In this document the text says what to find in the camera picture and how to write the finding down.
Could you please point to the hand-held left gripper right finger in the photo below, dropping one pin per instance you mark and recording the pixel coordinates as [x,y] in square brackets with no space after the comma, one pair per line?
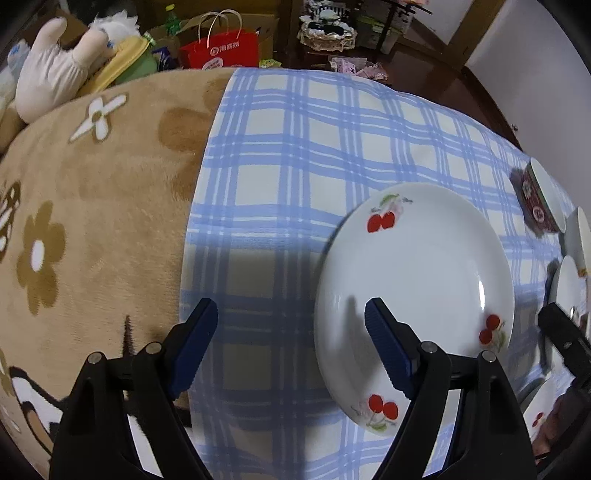
[388,350]

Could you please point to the lace trimmed basket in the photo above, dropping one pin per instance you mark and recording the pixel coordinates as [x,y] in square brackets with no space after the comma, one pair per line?
[323,41]

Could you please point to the wooden door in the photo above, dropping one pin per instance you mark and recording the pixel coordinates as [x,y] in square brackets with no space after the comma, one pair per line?
[475,32]

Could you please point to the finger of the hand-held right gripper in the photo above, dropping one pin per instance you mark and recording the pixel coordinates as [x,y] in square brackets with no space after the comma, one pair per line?
[558,327]

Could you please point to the cardboard box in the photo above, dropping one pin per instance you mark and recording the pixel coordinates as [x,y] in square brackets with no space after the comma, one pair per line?
[263,32]

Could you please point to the red paper bag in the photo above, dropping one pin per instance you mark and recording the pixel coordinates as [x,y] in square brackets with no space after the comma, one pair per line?
[221,50]

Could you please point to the black folding table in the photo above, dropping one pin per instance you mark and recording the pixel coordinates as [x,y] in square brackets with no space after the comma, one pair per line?
[401,9]

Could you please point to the green plastic bottle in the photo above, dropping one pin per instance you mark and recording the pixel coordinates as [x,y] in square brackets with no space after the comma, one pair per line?
[173,23]

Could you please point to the pink packets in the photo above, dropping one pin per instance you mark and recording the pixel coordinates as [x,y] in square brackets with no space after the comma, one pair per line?
[351,67]

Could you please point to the brown floral blanket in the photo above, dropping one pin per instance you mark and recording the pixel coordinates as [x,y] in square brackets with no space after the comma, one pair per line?
[115,207]

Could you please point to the bowl with red print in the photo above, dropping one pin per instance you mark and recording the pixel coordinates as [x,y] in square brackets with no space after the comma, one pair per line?
[531,194]

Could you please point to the white cherry print plate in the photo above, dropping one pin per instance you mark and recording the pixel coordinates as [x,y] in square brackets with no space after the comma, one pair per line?
[415,277]
[535,406]

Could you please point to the white bowl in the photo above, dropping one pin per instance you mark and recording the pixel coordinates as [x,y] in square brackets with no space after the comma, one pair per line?
[579,240]
[565,286]

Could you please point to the blue snack packet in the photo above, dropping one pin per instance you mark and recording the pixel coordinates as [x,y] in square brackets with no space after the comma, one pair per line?
[161,57]

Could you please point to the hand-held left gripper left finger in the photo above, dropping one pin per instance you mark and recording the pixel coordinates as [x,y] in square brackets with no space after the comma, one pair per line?
[198,346]

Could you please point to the blue plaid cloth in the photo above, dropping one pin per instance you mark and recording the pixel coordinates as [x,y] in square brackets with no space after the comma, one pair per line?
[300,184]

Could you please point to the green packet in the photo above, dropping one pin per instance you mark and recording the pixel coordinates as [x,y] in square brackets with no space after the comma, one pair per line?
[270,63]

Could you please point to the white plush doll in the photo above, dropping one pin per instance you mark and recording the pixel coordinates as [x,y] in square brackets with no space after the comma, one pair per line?
[46,74]

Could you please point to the clear storage boxes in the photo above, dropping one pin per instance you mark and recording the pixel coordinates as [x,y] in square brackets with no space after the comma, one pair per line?
[383,32]

